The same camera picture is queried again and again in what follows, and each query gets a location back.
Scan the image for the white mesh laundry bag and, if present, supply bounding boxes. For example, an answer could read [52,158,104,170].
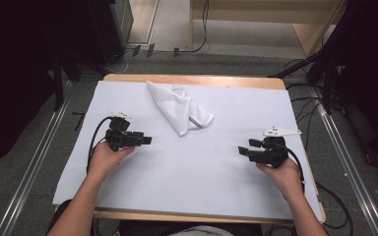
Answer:
[146,81,215,138]

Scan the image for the person's right hand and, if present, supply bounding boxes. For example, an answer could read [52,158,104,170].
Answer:
[255,156,305,202]

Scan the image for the black cabinet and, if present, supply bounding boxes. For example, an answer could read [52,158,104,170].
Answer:
[88,0,134,66]

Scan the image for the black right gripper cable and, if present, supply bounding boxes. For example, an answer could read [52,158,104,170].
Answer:
[275,142,306,195]

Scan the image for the black floor cable loop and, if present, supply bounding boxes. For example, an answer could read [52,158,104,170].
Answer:
[314,181,355,236]

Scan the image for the dark curtain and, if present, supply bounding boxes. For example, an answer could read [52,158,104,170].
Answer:
[308,0,378,169]
[0,0,112,175]

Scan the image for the aluminium floor rail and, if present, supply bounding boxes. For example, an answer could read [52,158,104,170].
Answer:
[0,82,74,236]
[310,87,378,236]

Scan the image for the black floor cables bundle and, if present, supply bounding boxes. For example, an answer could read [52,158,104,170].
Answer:
[283,58,326,151]

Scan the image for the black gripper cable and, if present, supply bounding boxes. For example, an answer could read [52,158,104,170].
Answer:
[275,142,306,195]
[86,115,116,175]

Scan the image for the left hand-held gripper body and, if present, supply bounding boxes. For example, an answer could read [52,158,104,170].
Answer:
[104,112,136,152]

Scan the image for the light wooden bench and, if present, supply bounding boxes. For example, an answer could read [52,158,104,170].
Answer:
[188,0,348,57]

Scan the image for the person's left hand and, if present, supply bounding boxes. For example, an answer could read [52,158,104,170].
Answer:
[87,141,136,185]

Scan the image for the black metal stand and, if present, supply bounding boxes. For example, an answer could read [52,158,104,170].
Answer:
[269,32,346,116]
[52,48,112,112]

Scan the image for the black hanging cable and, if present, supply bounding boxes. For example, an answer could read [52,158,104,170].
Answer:
[190,0,211,54]

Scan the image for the black chair armrest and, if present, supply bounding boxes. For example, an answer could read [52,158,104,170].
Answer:
[47,199,74,236]

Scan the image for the person's grey shirt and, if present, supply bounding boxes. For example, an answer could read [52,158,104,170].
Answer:
[173,225,235,236]

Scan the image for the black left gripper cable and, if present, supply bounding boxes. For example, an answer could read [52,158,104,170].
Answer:
[86,115,116,175]

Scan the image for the wooden table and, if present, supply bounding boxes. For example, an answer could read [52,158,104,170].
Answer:
[54,73,327,225]

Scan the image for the white table mat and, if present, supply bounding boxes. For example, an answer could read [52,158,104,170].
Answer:
[52,81,324,222]

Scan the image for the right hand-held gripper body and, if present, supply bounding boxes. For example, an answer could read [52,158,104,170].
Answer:
[247,126,302,169]

